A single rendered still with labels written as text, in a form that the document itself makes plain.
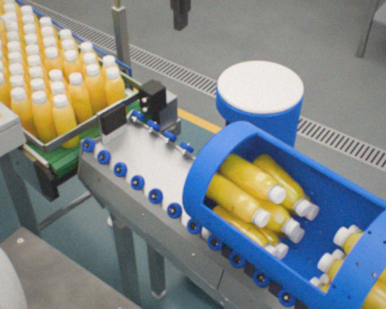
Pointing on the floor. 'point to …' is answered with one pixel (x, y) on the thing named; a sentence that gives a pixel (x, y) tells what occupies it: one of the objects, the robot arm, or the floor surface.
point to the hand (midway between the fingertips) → (180, 11)
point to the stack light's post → (121, 35)
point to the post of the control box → (13, 192)
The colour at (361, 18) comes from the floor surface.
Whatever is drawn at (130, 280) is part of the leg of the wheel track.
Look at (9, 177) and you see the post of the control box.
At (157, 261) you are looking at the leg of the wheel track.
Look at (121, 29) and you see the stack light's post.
